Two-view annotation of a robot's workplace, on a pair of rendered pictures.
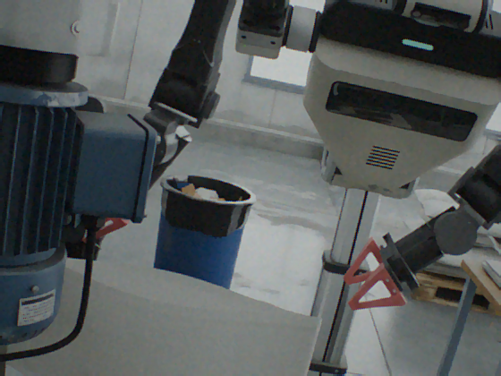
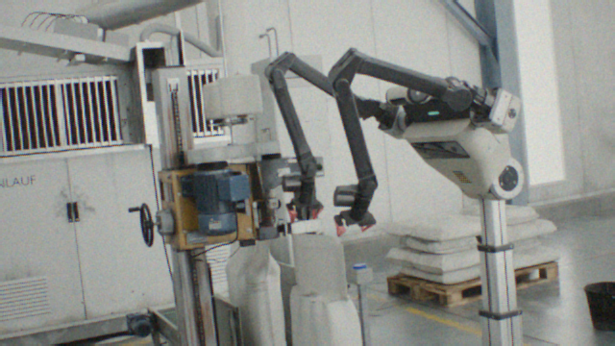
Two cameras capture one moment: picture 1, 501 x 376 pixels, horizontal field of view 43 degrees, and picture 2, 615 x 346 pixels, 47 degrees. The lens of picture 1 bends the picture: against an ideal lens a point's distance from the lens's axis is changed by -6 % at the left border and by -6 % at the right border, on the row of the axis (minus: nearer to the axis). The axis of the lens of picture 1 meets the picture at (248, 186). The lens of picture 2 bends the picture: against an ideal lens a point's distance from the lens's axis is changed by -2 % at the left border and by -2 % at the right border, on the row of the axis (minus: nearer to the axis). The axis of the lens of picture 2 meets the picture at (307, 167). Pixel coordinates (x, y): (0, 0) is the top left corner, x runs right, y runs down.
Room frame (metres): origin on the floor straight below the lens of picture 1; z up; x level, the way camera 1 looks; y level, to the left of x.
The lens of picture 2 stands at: (-0.25, -2.40, 1.45)
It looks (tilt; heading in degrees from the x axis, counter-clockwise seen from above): 3 degrees down; 65
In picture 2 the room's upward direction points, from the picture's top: 6 degrees counter-clockwise
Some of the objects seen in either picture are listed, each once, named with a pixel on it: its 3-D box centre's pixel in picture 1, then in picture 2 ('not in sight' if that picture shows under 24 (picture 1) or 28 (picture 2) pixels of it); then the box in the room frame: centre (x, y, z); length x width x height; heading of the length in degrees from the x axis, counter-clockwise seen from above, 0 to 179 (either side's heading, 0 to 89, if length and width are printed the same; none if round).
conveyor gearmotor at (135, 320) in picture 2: not in sight; (141, 323); (0.59, 2.05, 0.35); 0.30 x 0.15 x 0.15; 90
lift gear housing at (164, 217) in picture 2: not in sight; (163, 222); (0.43, 0.46, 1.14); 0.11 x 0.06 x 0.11; 90
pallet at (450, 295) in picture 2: not in sight; (472, 277); (3.46, 2.44, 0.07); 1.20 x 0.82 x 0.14; 2
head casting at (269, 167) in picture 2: not in sight; (276, 186); (0.96, 0.51, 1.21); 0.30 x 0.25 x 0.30; 90
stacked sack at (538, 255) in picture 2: not in sight; (516, 258); (3.78, 2.24, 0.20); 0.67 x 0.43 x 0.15; 0
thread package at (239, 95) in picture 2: not in sight; (240, 95); (0.73, 0.25, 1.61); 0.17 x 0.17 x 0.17
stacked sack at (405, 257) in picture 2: not in sight; (429, 252); (3.16, 2.62, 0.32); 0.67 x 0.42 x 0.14; 4
